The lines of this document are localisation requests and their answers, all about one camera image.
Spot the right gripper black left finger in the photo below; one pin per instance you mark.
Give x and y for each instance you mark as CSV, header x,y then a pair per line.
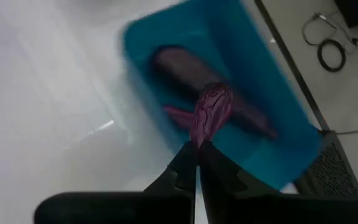
x,y
179,186

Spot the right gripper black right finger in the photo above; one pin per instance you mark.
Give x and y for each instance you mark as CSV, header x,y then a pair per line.
x,y
225,193

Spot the large purple eggplant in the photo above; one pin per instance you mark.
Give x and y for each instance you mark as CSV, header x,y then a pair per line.
x,y
179,68

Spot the black computer case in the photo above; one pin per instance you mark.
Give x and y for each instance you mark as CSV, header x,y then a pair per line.
x,y
331,168

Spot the teal plastic basket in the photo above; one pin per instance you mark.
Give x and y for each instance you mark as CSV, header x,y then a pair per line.
x,y
259,77

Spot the black aluminium table frame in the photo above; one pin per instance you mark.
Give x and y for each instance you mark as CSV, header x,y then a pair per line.
x,y
292,67

